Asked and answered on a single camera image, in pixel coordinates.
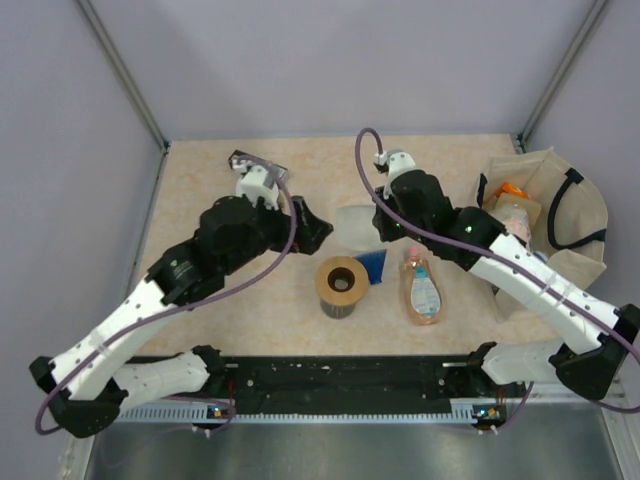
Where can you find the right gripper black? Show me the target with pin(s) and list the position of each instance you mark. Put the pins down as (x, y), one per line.
(386, 232)

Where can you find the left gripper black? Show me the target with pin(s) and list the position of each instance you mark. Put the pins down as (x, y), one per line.
(311, 230)

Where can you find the blue cone dripper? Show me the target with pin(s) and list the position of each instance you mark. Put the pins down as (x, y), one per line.
(373, 263)

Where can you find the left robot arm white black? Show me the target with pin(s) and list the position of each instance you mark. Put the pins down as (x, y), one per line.
(92, 383)

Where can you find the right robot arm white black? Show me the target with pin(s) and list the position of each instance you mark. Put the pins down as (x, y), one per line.
(595, 337)

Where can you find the glass flask carafe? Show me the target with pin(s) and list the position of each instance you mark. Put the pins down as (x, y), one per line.
(337, 311)

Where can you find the orange capped bottle in bag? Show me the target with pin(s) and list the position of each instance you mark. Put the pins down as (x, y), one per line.
(510, 189)

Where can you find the black rectangular box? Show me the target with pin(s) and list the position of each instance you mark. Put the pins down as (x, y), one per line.
(242, 162)

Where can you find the orange soap bottle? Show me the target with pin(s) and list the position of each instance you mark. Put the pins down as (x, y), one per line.
(420, 293)

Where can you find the beige tote bag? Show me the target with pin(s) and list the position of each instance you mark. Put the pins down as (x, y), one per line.
(569, 235)

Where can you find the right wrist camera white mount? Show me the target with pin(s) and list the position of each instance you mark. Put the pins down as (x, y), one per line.
(394, 162)

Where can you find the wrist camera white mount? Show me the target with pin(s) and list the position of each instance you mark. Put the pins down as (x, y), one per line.
(258, 185)
(394, 162)

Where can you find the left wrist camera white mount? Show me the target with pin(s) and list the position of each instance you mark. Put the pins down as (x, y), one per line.
(258, 185)

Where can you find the right aluminium frame post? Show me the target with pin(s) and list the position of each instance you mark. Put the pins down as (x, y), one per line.
(588, 27)

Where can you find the aluminium frame post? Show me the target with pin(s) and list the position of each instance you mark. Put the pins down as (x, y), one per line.
(121, 71)
(588, 27)

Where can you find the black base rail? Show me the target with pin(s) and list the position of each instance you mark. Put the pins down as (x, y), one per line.
(350, 384)

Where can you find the grey cable duct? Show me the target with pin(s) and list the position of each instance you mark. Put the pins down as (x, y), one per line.
(457, 412)

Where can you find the left aluminium frame post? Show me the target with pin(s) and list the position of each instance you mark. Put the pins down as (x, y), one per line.
(121, 71)

